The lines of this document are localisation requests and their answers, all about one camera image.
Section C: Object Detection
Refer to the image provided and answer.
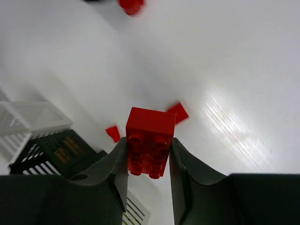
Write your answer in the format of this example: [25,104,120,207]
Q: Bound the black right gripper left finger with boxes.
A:
[0,138,128,225]

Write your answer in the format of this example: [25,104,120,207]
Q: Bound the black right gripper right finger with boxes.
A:
[169,138,300,225]

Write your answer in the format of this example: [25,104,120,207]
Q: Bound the red rectangular lego brick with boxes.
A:
[126,107,176,179]

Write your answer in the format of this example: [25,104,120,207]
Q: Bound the red round lego piece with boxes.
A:
[118,0,145,16]

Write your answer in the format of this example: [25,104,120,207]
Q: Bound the orange brown lego brick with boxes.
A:
[55,136,83,163]

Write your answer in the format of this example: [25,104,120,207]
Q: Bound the white bin far right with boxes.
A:
[122,197,151,225]

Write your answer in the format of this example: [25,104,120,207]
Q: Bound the white bin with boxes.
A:
[0,90,73,164]
[122,197,151,225]

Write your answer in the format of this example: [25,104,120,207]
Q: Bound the black bin left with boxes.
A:
[9,129,107,179]

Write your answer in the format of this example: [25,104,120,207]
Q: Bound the red slope lego piece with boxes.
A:
[105,125,121,143]

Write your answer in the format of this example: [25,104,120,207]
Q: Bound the red square lego brick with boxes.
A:
[166,102,189,125]

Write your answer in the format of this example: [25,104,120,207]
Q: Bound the white bin far left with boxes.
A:
[0,90,73,164]

